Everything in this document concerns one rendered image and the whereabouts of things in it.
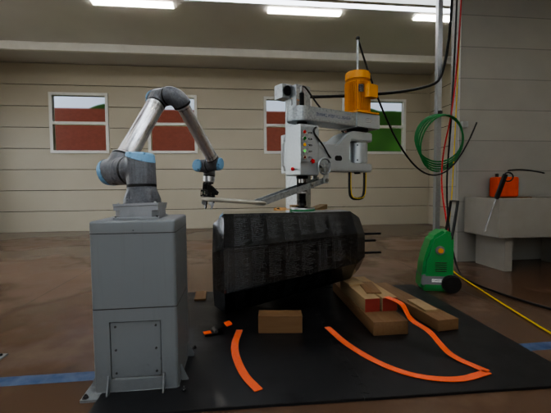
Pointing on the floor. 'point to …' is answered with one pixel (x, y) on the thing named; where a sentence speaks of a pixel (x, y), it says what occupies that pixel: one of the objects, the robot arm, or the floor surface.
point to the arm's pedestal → (138, 304)
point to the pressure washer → (439, 259)
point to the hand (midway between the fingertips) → (208, 207)
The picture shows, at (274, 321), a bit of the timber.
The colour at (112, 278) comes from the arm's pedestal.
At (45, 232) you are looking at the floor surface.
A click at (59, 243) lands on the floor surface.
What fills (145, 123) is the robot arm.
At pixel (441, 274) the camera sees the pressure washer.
